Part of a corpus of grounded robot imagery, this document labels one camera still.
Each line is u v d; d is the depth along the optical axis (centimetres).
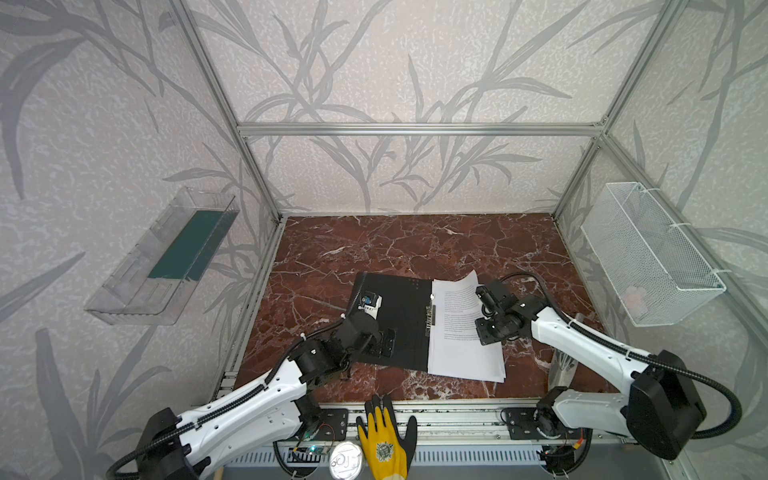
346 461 65
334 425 73
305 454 72
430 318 91
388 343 69
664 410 40
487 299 68
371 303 68
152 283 64
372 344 59
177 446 40
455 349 88
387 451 69
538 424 67
